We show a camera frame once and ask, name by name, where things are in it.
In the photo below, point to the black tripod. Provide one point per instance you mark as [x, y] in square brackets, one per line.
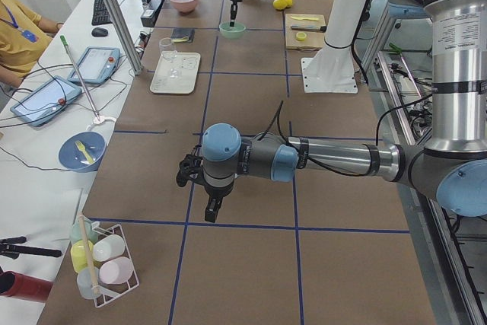
[13, 247]

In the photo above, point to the yellow plastic knife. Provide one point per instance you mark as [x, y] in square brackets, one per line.
[300, 18]

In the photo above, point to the wooden rack handle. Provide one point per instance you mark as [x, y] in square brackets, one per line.
[95, 285]

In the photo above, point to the white wire cup rack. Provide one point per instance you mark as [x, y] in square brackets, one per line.
[110, 293]

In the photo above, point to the blue bowl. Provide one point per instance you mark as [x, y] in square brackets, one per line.
[72, 159]

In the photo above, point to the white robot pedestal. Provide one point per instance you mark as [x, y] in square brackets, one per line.
[331, 70]

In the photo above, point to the near teach pendant tablet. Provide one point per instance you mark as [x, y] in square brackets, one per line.
[45, 102]

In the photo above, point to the yellow plastic cup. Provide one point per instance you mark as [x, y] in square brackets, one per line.
[78, 256]

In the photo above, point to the pale blue plastic cup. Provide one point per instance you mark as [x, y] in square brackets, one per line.
[84, 284]

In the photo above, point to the far teach pendant tablet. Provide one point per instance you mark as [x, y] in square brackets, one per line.
[97, 64]

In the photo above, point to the white bear tray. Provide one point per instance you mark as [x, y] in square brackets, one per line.
[187, 65]

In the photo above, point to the black computer mouse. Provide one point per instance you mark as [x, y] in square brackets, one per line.
[99, 32]

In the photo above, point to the yellow plastic fork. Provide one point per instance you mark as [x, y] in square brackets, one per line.
[80, 146]

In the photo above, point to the teach pendant tablet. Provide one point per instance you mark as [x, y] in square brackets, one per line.
[97, 64]
[45, 102]

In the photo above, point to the black keyboard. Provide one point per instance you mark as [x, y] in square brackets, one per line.
[100, 15]

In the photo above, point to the clear wine glass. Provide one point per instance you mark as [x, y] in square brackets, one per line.
[169, 55]

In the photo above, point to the red bottle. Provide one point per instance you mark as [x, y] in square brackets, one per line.
[20, 286]

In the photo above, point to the person in yellow shirt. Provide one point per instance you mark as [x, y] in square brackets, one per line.
[25, 36]

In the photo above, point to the metal rod green tip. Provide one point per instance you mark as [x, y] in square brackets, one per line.
[97, 116]

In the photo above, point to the green plastic cup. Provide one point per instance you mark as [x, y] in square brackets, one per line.
[75, 233]

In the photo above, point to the green bowl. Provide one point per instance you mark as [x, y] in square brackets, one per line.
[232, 32]

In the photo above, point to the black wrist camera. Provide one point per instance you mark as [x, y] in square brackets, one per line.
[190, 169]

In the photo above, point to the aluminium frame post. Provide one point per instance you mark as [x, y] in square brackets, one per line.
[124, 35]

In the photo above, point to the wooden cutting board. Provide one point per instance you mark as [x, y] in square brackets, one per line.
[315, 40]

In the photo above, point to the white plastic cup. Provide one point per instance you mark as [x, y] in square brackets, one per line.
[108, 248]

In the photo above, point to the pink plastic cup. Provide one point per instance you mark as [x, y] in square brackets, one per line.
[116, 271]

